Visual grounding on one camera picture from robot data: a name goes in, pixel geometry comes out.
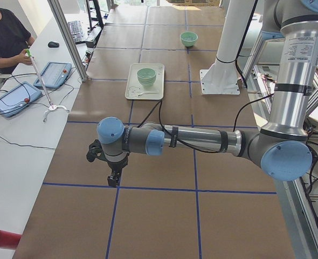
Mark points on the black computer mouse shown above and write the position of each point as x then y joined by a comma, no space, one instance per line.
53,44

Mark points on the aluminium frame post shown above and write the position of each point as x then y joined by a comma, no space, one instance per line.
63,27

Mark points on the seated person black shirt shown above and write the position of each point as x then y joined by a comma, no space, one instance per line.
14,41

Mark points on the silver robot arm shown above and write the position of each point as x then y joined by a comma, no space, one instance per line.
152,35

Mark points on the white plastic spoon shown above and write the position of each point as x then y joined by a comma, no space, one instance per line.
147,92

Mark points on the black keyboard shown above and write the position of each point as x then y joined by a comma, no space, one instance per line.
76,30

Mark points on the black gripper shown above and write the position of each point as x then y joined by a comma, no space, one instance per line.
116,164

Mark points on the green bowl with ice cubes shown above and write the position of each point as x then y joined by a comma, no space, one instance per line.
188,39

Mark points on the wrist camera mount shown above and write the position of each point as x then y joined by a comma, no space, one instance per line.
95,151

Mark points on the green bowl moved to tray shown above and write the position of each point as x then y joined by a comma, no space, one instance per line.
146,79

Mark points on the white pedestal column base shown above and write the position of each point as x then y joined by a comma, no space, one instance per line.
221,77

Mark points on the blue teach pendant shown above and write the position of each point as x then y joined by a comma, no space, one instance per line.
18,98
54,74

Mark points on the pale green bear tray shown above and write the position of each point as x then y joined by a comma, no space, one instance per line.
133,86

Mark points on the rod with green tip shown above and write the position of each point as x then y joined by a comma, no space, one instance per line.
52,107

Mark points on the blue teach pendant far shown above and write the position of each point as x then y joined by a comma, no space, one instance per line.
54,74

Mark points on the red cylinder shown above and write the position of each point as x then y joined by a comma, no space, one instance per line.
9,240

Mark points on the blue teach pendant near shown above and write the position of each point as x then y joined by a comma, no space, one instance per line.
18,98

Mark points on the green bowl on tray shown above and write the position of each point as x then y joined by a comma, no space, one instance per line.
147,84

